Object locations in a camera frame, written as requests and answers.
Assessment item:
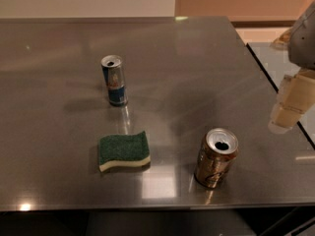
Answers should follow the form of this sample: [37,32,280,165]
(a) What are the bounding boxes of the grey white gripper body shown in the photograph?
[287,1,315,70]

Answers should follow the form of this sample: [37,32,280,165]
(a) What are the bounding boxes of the blue silver redbull can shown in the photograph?
[100,55,128,106]

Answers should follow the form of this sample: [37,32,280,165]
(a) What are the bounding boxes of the green yellow sponge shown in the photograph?
[98,132,151,172]

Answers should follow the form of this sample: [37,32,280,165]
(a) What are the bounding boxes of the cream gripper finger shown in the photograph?
[268,68,315,134]

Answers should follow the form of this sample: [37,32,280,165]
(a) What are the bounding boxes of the orange soda can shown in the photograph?
[194,128,238,189]

